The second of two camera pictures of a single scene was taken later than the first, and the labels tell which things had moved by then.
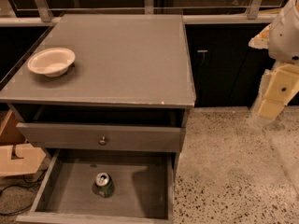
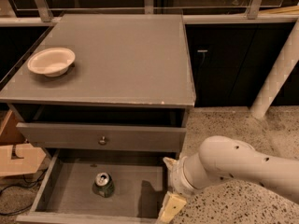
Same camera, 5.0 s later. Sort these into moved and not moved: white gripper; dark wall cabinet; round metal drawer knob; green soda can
Moved: white gripper
Not moved: green soda can; round metal drawer knob; dark wall cabinet
